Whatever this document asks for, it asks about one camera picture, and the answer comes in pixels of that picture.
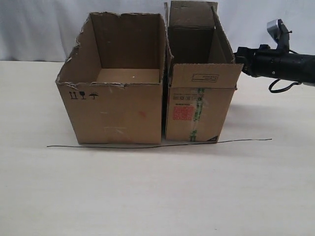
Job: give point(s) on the white backdrop curtain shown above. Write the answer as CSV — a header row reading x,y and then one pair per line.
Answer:
x,y
45,30

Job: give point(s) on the large torn cardboard box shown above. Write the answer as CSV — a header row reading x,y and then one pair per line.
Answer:
x,y
111,84

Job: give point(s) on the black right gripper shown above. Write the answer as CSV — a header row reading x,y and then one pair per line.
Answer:
x,y
254,60

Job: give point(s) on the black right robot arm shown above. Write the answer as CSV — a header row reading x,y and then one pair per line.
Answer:
x,y
277,64

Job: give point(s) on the thin black line marker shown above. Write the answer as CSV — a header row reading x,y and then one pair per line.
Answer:
x,y
151,146

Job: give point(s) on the cardboard box with red print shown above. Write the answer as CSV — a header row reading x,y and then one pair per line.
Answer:
x,y
202,72

